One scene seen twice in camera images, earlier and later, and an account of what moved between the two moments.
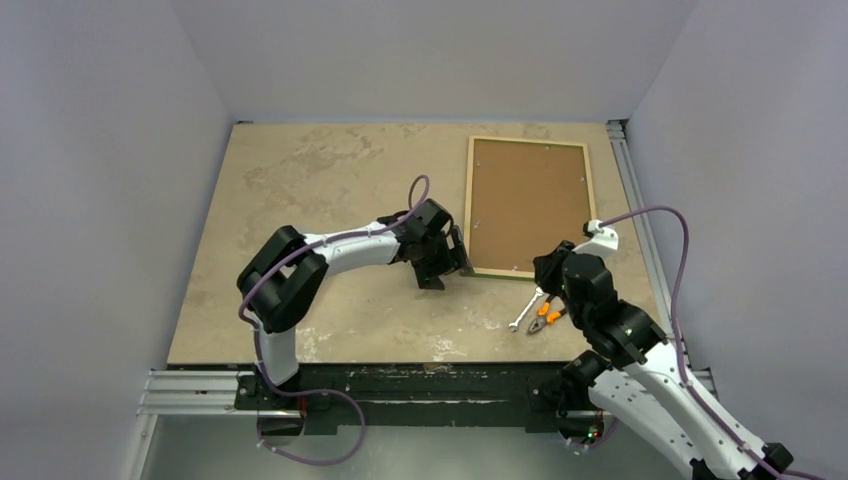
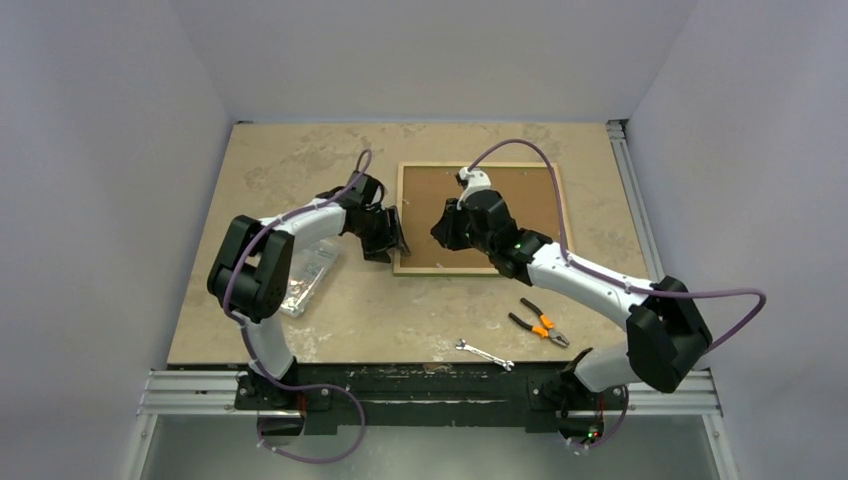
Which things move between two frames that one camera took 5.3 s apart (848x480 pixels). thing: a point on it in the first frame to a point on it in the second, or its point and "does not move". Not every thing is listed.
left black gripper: [428, 277] to [376, 250]
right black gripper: [548, 268] to [456, 225]
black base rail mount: [334, 394] does not move
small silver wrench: [514, 326] to [507, 364]
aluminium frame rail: [198, 392] does not move
